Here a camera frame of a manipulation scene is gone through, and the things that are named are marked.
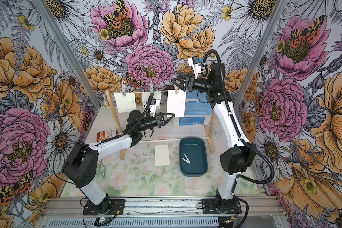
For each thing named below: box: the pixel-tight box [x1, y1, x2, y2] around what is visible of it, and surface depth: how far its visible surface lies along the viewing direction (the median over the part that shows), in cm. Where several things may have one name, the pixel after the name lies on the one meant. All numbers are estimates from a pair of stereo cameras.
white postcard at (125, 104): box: [113, 92, 137, 114], surface depth 71 cm
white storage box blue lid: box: [171, 89, 213, 126], surface depth 102 cm
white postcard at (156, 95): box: [142, 91, 162, 110], surface depth 72 cm
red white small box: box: [96, 128, 117, 143], surface depth 101 cm
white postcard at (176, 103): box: [166, 89, 187, 118], surface depth 74 cm
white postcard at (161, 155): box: [154, 144, 171, 167], surface depth 96 cm
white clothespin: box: [181, 152, 191, 164], surface depth 92 cm
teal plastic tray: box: [179, 137, 209, 177], surface depth 93 cm
